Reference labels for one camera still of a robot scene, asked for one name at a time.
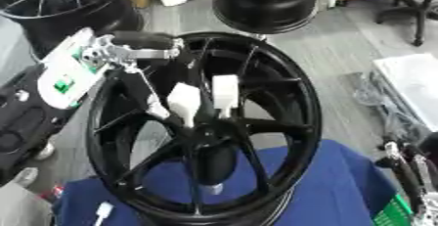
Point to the green box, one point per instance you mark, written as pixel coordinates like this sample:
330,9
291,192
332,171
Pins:
393,213

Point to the black wheel barrel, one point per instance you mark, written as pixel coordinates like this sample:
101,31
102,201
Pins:
265,3

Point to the black spoked wheel with tyre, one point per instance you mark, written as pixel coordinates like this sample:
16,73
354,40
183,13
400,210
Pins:
68,8

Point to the black cylinder with silver end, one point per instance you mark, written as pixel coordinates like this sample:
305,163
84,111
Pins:
219,166

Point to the white pin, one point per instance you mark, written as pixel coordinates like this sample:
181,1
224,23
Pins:
225,93
183,101
103,211

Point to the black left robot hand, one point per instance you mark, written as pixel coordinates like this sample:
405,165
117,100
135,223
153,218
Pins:
142,39

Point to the white flat case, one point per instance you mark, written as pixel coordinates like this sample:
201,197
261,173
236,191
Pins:
413,86

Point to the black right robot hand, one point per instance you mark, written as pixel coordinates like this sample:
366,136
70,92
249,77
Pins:
406,171

